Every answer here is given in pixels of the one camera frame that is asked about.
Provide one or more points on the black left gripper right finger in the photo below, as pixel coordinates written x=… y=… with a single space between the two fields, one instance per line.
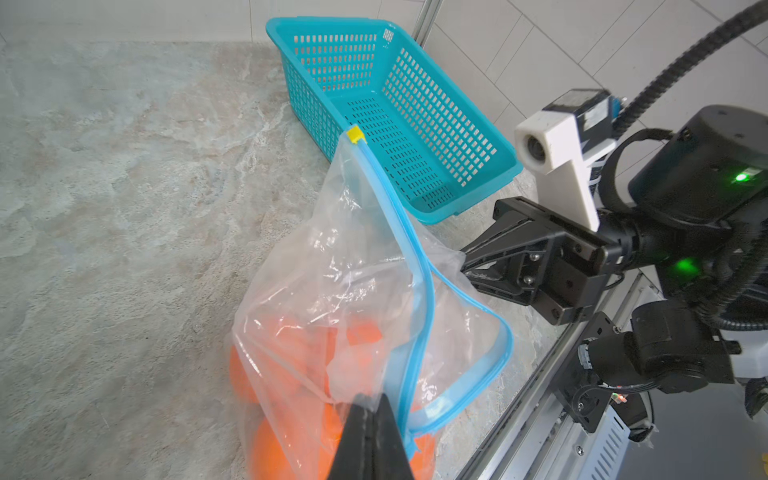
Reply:
x=389 y=460

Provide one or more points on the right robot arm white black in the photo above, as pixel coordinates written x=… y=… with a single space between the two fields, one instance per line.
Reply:
x=691 y=203

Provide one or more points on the aluminium mounting rail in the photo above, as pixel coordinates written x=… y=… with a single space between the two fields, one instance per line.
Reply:
x=535 y=438

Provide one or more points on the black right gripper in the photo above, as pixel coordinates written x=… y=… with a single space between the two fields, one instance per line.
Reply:
x=549 y=263

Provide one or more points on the teal plastic basket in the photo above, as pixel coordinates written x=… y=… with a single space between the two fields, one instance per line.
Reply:
x=441 y=153

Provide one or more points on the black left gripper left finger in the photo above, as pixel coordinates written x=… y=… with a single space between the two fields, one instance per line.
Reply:
x=354 y=455

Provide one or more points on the clear zip-top bag blue seal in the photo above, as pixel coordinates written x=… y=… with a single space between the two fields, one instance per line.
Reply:
x=362 y=253

